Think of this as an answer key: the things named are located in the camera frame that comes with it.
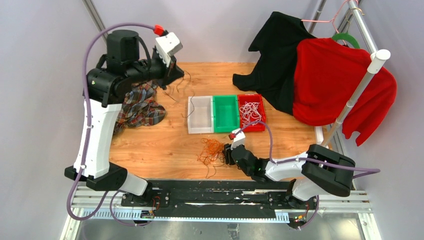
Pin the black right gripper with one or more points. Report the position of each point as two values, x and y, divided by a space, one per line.
227 152

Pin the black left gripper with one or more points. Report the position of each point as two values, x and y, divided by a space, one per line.
169 74

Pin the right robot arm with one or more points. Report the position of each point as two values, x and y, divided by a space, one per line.
317 171

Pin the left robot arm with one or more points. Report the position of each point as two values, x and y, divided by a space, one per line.
107 85

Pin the white translucent plastic bin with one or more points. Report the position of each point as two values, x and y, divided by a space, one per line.
200 115

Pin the green plastic bin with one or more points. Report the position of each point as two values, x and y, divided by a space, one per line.
225 113

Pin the red plastic bin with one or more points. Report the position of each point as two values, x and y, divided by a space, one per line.
251 109

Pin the plaid flannel shirt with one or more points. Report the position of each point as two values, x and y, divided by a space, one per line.
140 108

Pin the black t-shirt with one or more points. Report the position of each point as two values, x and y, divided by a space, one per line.
273 75

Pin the red t-shirt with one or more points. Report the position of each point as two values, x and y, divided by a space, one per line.
326 76

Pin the green clothes hanger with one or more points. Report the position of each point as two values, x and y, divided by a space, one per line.
347 38

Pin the white clothes rack pole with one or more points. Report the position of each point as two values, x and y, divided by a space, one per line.
378 59

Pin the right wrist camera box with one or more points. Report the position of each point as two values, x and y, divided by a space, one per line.
238 138

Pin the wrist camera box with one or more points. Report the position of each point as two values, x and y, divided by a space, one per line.
167 46
238 138

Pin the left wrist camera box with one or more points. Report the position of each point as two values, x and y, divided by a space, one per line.
167 46

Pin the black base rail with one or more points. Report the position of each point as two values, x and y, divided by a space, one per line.
219 199

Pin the pink wire hanger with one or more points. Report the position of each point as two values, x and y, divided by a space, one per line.
316 18

